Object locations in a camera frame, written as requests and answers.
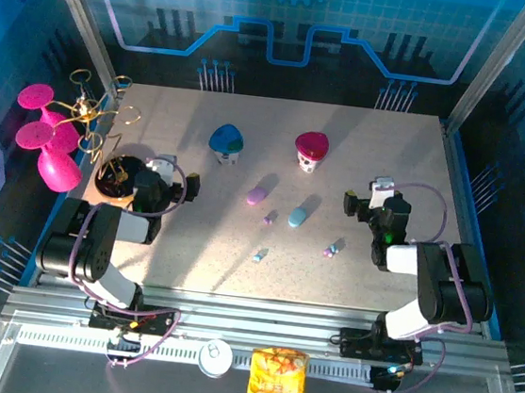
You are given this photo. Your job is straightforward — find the light blue earbud charging case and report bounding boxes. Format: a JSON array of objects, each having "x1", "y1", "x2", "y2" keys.
[{"x1": 287, "y1": 205, "x2": 310, "y2": 230}]

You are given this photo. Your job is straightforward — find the purple earbud charging case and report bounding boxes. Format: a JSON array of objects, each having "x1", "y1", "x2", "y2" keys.
[{"x1": 246, "y1": 185, "x2": 270, "y2": 207}]

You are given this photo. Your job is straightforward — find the blue lid yogurt cup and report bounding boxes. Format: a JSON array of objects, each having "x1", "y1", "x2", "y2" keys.
[{"x1": 205, "y1": 122, "x2": 247, "y2": 169}]

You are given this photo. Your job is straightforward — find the pink lid yogurt cup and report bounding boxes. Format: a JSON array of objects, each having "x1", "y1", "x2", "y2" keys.
[{"x1": 291, "y1": 128, "x2": 333, "y2": 177}]

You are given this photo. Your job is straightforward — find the small controller board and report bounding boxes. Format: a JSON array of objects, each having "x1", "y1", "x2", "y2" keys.
[
  {"x1": 104, "y1": 330, "x2": 144, "y2": 371},
  {"x1": 369, "y1": 363, "x2": 404, "y2": 393}
]

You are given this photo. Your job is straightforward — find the white tin can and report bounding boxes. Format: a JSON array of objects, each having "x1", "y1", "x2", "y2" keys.
[{"x1": 195, "y1": 336, "x2": 236, "y2": 382}]

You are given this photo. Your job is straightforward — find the yellow snack bag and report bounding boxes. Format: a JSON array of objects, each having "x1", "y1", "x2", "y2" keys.
[{"x1": 244, "y1": 344, "x2": 315, "y2": 393}]

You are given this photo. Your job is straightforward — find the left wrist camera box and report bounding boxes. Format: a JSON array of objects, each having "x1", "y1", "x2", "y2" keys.
[{"x1": 143, "y1": 152, "x2": 179, "y2": 183}]

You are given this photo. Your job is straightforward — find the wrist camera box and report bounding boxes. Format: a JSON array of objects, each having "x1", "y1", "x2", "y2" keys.
[
  {"x1": 143, "y1": 152, "x2": 179, "y2": 183},
  {"x1": 368, "y1": 174, "x2": 397, "y2": 212}
]

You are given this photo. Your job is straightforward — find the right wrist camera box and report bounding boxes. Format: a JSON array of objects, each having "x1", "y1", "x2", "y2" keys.
[{"x1": 368, "y1": 174, "x2": 397, "y2": 212}]

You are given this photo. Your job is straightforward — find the gold wire stand black base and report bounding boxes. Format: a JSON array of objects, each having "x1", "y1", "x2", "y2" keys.
[{"x1": 57, "y1": 68, "x2": 163, "y2": 204}]

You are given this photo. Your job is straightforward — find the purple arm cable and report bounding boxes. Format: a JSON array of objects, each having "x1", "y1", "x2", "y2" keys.
[
  {"x1": 376, "y1": 179, "x2": 488, "y2": 337},
  {"x1": 63, "y1": 145, "x2": 192, "y2": 309}
]

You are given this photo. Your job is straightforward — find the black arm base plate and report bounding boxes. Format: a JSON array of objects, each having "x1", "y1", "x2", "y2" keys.
[
  {"x1": 336, "y1": 325, "x2": 427, "y2": 368},
  {"x1": 85, "y1": 297, "x2": 180, "y2": 339}
]

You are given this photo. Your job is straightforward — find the aluminium frame rail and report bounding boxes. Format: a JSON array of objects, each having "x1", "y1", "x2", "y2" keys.
[{"x1": 1, "y1": 269, "x2": 514, "y2": 375}]

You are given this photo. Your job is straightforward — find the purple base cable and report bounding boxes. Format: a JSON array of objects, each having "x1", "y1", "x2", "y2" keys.
[
  {"x1": 380, "y1": 332, "x2": 449, "y2": 393},
  {"x1": 103, "y1": 301, "x2": 183, "y2": 375}
]

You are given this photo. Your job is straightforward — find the slotted grey cable duct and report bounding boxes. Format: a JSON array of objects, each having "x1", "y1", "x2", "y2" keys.
[{"x1": 16, "y1": 323, "x2": 375, "y2": 385}]

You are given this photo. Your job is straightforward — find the aluminium frame post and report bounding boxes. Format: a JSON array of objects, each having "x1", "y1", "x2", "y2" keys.
[
  {"x1": 444, "y1": 0, "x2": 525, "y2": 142},
  {"x1": 24, "y1": 0, "x2": 130, "y2": 101}
]

